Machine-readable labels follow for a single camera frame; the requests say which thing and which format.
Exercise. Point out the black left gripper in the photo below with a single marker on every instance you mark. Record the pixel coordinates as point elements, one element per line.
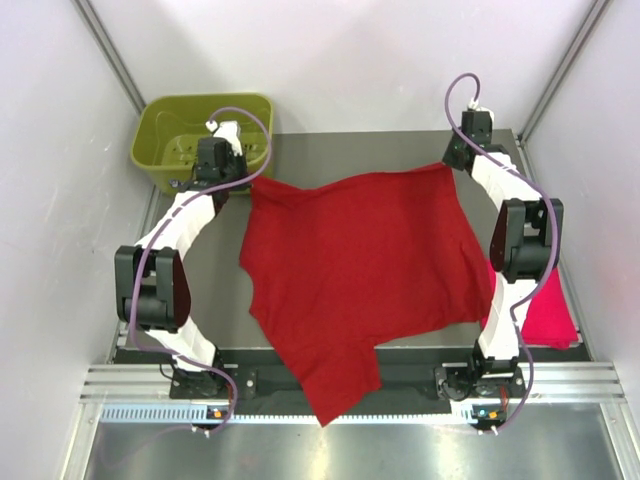
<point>240,161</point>

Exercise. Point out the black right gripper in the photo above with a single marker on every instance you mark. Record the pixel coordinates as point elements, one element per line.
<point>447,158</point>

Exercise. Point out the red t shirt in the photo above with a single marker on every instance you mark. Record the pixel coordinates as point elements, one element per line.
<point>340,269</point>

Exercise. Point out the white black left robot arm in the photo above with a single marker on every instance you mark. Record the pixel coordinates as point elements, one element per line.
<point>152,290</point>

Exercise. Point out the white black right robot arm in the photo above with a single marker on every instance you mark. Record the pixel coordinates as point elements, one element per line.
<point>523,252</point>

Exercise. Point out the olive green plastic basket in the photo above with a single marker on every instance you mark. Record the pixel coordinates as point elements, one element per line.
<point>165,143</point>

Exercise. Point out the folded pink t shirt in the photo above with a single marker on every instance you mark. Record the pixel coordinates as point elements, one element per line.
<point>548,321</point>

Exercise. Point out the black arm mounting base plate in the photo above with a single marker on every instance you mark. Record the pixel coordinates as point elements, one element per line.
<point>413,381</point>

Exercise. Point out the aluminium frame rail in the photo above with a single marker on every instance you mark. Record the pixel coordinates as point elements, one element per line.
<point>564,382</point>

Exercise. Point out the slotted grey cable duct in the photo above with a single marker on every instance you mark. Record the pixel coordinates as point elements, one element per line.
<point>200,414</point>

